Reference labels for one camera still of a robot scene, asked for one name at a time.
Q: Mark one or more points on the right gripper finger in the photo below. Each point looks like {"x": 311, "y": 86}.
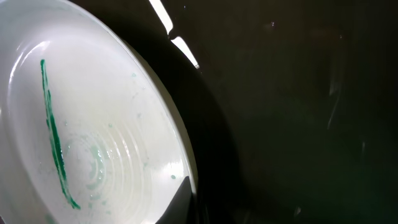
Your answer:
{"x": 181, "y": 209}

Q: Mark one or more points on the pale blue plate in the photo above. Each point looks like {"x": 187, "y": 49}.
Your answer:
{"x": 89, "y": 134}

